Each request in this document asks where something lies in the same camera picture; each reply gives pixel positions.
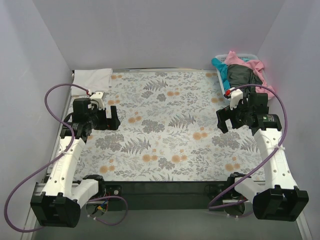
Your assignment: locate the dark grey t shirt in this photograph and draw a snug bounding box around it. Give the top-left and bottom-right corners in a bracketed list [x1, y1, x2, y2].
[227, 64, 263, 88]

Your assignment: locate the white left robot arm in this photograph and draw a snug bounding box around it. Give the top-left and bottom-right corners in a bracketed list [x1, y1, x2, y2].
[30, 92, 121, 228]

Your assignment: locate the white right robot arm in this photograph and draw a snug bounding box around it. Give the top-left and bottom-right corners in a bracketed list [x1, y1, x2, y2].
[216, 93, 309, 222]

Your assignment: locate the white folded t shirt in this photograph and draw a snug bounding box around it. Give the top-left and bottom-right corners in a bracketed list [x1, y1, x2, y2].
[73, 68, 113, 93]

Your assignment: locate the pink t shirt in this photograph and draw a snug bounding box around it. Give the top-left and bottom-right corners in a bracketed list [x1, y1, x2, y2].
[224, 51, 274, 90]

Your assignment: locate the teal t shirt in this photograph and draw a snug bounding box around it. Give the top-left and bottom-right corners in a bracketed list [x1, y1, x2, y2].
[211, 55, 256, 95]

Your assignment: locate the floral table mat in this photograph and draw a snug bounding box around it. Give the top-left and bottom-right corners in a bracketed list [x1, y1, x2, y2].
[74, 71, 261, 181]

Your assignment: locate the white plastic laundry basket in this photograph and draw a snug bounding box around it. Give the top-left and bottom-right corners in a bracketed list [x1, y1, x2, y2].
[211, 53, 259, 95]

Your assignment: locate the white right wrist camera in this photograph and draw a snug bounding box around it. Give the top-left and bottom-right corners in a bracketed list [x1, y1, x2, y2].
[225, 89, 243, 110]

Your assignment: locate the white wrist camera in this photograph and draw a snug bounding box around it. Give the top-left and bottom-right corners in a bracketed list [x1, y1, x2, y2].
[225, 89, 243, 110]
[89, 91, 106, 111]

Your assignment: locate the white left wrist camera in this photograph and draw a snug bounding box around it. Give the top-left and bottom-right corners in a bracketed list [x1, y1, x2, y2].
[89, 91, 106, 111]

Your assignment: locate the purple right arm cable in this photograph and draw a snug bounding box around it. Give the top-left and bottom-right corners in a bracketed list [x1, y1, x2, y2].
[207, 84, 288, 219]

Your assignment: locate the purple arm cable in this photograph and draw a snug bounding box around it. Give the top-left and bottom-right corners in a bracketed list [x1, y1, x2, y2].
[4, 83, 129, 233]
[207, 84, 288, 219]

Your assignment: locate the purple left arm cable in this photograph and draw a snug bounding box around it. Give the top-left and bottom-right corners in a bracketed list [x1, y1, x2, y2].
[4, 83, 129, 233]

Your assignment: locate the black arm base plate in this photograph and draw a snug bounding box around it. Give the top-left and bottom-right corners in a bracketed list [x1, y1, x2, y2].
[104, 181, 228, 211]

